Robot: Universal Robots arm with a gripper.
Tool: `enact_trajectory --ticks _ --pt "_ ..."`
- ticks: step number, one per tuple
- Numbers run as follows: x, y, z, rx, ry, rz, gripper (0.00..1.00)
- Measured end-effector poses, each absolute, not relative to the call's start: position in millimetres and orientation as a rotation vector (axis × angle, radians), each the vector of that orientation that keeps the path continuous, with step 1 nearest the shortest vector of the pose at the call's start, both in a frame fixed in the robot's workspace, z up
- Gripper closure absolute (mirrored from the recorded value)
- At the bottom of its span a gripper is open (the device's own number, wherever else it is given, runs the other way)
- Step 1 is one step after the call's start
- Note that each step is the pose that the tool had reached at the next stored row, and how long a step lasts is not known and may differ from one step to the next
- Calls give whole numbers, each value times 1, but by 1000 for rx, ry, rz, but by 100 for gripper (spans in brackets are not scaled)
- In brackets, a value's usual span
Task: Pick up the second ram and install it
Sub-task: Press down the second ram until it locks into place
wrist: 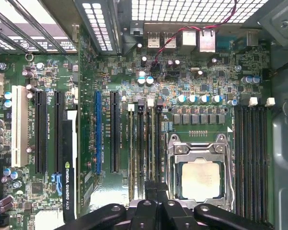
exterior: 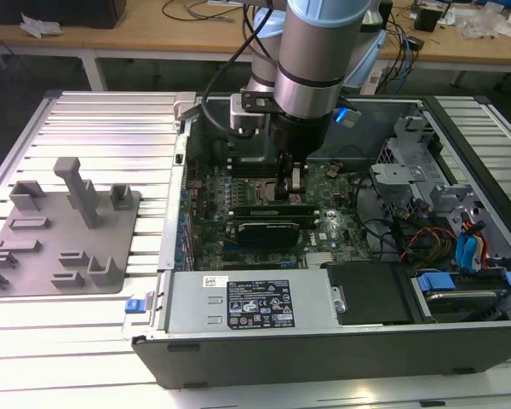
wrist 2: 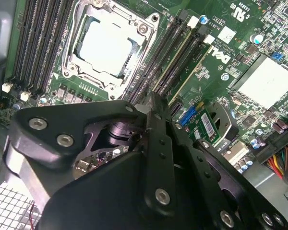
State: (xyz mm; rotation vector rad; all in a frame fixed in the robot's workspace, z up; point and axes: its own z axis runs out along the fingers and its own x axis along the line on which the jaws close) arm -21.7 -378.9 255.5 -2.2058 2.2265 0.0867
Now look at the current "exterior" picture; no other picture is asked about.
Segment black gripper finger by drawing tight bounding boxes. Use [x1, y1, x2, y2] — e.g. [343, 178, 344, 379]
[293, 158, 311, 201]
[278, 152, 295, 202]

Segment black RAM slot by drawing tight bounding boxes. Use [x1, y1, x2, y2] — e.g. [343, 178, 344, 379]
[229, 156, 282, 170]
[230, 167, 310, 179]

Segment metal socket cover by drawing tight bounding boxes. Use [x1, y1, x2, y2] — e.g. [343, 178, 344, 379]
[253, 178, 307, 210]

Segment green motherboard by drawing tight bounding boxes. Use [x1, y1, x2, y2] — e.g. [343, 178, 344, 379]
[182, 158, 376, 272]

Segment black graphics card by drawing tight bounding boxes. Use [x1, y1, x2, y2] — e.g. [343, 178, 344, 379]
[237, 222, 302, 249]

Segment silver chipset heatsink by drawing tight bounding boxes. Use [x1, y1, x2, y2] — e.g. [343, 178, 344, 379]
[304, 251, 332, 269]

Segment silver metal drive cage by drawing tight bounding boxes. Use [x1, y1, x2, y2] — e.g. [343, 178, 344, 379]
[369, 113, 446, 223]

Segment black drive bay cover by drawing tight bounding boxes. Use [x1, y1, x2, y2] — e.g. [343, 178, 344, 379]
[322, 261, 415, 327]

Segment silver power supply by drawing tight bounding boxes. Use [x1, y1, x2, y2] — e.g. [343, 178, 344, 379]
[163, 269, 338, 338]

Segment small black power adaptor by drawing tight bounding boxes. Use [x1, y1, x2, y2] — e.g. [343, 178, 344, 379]
[413, 5, 445, 32]

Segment black open PC case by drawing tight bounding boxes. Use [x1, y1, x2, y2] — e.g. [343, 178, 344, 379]
[122, 94, 511, 391]

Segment hard disk in blue carrier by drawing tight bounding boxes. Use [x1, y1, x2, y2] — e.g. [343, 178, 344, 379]
[411, 271, 511, 325]

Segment blue case latch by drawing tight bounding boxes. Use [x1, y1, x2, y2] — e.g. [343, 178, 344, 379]
[124, 298, 148, 316]

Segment wooden desk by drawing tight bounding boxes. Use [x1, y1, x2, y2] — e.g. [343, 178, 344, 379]
[0, 0, 511, 61]

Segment clear plastic bags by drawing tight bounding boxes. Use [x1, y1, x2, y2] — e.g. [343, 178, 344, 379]
[454, 7, 511, 43]

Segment grey parts rack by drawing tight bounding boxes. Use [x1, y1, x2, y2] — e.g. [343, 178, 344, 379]
[0, 156, 142, 298]

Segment large black box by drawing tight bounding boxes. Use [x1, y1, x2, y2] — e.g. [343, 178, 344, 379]
[0, 0, 128, 30]

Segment white crumpled paper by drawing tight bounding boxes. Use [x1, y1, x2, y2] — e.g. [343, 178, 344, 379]
[19, 11, 64, 40]

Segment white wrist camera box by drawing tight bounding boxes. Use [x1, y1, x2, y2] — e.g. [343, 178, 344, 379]
[229, 92, 269, 139]

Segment black cable in case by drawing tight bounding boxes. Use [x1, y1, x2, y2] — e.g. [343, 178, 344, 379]
[354, 176, 406, 268]

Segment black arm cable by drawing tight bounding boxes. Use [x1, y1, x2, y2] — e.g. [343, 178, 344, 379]
[201, 3, 282, 138]

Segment silver case handle bracket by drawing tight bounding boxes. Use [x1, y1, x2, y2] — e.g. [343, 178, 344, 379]
[172, 93, 197, 124]

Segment blue desk cable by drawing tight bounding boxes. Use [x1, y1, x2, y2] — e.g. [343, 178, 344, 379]
[400, 24, 416, 94]

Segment coloured power wire bundle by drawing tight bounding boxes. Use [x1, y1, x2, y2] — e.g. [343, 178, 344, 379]
[401, 227, 457, 259]

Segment blue flat data wire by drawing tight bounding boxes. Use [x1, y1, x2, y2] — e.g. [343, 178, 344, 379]
[454, 224, 483, 274]

